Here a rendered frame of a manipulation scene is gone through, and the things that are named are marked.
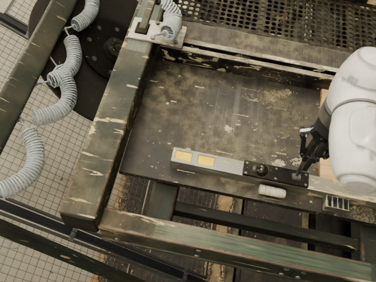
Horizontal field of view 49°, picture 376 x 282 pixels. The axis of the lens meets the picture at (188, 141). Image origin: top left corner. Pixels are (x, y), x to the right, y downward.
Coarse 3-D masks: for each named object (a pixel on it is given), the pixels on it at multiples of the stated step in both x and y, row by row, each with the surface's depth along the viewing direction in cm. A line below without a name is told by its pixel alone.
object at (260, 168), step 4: (260, 164) 115; (264, 164) 115; (252, 168) 125; (256, 168) 115; (260, 168) 114; (264, 168) 114; (268, 168) 115; (256, 172) 115; (260, 172) 114; (264, 172) 114; (268, 172) 115; (260, 176) 115; (264, 176) 115
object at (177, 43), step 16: (160, 0) 134; (160, 48) 147; (176, 48) 146; (192, 48) 147; (208, 48) 148; (224, 48) 148; (192, 64) 151; (208, 64) 150; (224, 64) 148; (240, 64) 147; (256, 64) 145; (272, 64) 146; (288, 64) 148; (304, 64) 147; (272, 80) 150; (288, 80) 149; (304, 80) 147; (320, 80) 146
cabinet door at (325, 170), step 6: (324, 90) 148; (324, 96) 147; (318, 162) 134; (324, 162) 133; (318, 168) 133; (324, 168) 131; (330, 168) 132; (318, 174) 132; (324, 174) 130; (330, 174) 131
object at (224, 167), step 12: (192, 156) 128; (216, 156) 128; (180, 168) 129; (192, 168) 128; (204, 168) 126; (216, 168) 126; (228, 168) 126; (240, 168) 127; (240, 180) 128; (252, 180) 127; (264, 180) 126; (312, 180) 127; (324, 180) 127; (336, 180) 127; (300, 192) 128; (312, 192) 126; (324, 192) 125; (336, 192) 125; (348, 192) 125; (372, 192) 126; (360, 204) 127; (372, 204) 125
